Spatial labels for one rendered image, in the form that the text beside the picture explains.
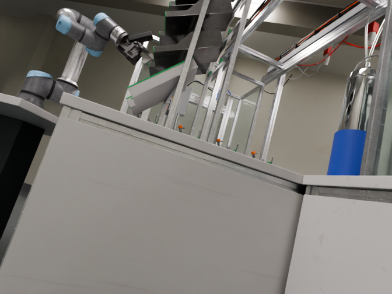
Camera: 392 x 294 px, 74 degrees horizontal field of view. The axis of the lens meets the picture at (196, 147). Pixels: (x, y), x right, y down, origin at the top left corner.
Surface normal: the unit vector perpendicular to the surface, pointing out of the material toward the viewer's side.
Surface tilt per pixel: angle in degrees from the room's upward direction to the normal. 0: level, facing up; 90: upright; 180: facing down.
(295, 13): 90
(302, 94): 90
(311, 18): 90
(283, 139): 90
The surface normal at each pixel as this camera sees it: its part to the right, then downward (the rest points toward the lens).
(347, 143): -0.69, -0.32
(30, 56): -0.12, -0.22
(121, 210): 0.29, -0.10
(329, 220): -0.92, -0.31
